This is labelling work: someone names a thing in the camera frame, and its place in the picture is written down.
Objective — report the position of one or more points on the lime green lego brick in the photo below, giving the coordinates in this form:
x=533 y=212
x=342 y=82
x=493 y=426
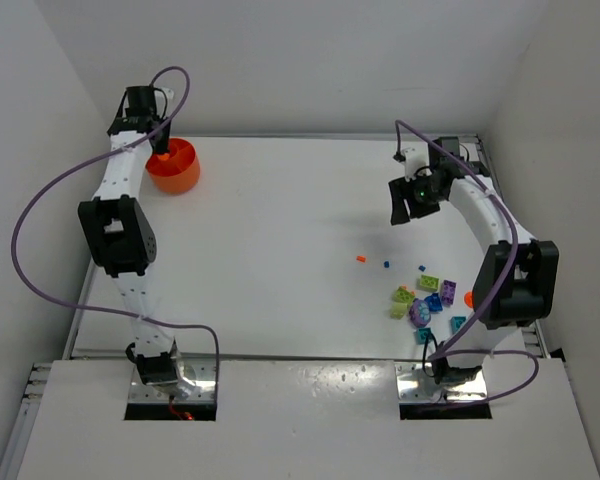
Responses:
x=429 y=283
x=403 y=295

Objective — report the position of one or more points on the teal lego brick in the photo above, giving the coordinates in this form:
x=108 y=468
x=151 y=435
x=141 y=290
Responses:
x=456 y=323
x=422 y=335

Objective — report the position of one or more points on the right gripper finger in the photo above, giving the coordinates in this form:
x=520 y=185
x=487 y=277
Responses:
x=419 y=209
x=399 y=211

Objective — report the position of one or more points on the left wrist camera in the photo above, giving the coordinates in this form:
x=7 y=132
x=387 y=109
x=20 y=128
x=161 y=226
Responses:
x=166 y=93

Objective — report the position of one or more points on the purple flower lego piece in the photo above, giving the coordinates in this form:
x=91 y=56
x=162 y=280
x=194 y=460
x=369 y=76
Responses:
x=419 y=313

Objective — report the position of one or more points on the orange divided container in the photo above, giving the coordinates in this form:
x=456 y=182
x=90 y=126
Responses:
x=180 y=173

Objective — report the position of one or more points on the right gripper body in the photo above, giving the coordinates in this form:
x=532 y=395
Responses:
x=410 y=192

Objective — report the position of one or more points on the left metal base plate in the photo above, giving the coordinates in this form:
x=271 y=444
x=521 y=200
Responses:
x=196 y=386

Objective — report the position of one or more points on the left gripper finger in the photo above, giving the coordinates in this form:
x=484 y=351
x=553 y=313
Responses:
x=164 y=139
x=157 y=143

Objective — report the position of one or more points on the orange flower lego piece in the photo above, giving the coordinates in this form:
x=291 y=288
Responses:
x=468 y=299

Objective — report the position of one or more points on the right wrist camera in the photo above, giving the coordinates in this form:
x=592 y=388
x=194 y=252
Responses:
x=416 y=161

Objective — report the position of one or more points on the metal base plate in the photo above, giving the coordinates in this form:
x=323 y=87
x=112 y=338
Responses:
x=196 y=386
x=415 y=387

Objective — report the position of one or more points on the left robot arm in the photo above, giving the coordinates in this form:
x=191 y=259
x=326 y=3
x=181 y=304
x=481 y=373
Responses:
x=120 y=238

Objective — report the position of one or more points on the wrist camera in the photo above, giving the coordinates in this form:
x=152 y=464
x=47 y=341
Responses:
x=166 y=93
x=416 y=161

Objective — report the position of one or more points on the light green lego brick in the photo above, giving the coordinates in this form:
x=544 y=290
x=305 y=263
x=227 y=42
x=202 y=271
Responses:
x=398 y=310

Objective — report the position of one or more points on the purple lego brick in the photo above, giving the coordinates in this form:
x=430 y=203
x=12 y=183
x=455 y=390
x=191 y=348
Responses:
x=447 y=292

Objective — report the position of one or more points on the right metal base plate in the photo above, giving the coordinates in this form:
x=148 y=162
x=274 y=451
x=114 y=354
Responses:
x=415 y=387

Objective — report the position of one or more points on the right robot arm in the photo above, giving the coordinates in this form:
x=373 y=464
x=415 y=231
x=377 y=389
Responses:
x=516 y=281

